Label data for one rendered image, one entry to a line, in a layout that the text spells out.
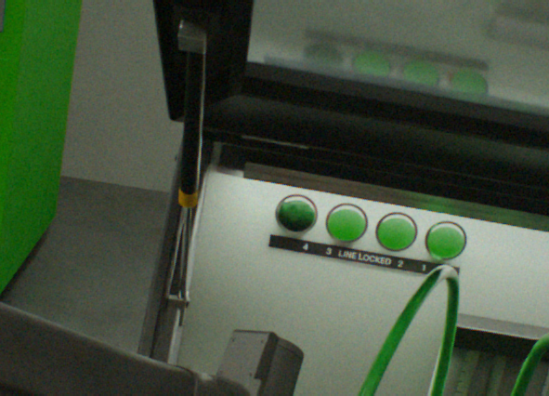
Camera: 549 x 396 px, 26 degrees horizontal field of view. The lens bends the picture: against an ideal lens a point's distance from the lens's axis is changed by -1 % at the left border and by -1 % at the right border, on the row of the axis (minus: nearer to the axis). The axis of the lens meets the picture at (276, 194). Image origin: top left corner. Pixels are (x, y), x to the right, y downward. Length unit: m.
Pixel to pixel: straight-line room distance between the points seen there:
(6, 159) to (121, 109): 1.48
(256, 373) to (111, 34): 4.18
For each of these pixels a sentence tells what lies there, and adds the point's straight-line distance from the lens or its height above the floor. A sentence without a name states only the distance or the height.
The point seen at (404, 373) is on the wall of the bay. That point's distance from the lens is 1.52.
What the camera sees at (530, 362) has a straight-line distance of 1.35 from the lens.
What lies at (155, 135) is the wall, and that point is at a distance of 5.20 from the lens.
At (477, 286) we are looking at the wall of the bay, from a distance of 1.47.
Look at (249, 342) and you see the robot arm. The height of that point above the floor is 1.43.
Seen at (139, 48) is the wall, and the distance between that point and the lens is 5.10.
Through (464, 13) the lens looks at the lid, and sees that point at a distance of 0.96.
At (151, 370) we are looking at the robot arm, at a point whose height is 1.48.
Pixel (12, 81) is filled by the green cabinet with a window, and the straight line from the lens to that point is 3.68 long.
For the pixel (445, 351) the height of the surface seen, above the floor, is 1.28.
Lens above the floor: 1.89
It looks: 20 degrees down
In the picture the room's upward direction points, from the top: 11 degrees clockwise
